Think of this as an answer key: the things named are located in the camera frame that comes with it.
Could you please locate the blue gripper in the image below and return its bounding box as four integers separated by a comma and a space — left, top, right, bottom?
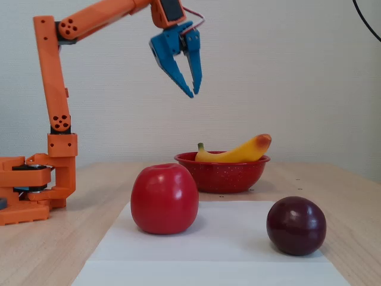
148, 20, 204, 99

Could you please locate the yellow toy banana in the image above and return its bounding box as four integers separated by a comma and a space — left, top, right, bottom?
195, 133, 273, 164

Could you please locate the orange robot base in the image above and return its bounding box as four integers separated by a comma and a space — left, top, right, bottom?
0, 153, 79, 226

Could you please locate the red speckled bowl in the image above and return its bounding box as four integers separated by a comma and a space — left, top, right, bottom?
174, 151, 271, 194

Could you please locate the red apple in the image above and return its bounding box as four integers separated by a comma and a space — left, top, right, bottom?
130, 163, 199, 235

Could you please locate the white paper sheet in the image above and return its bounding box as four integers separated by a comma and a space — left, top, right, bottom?
71, 200, 352, 286

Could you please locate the dark purple plum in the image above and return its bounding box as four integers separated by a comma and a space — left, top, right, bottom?
266, 195, 327, 257

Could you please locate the white red servo cable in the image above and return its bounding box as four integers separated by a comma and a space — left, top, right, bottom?
180, 5, 207, 36

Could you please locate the black cable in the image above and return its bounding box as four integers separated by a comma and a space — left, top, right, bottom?
352, 0, 381, 43

